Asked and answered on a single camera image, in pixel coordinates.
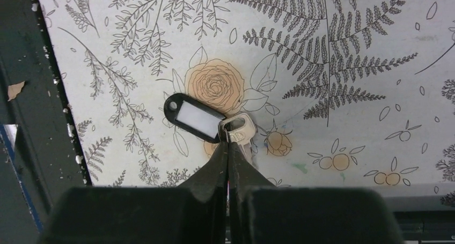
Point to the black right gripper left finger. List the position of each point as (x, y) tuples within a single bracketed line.
[(192, 212)]

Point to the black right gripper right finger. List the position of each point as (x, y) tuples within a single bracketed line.
[(264, 213)]

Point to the key with black tag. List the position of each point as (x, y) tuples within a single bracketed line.
[(209, 124)]

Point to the floral patterned table mat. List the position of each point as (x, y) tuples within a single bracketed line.
[(343, 93)]

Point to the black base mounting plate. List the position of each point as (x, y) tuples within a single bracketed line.
[(46, 154)]

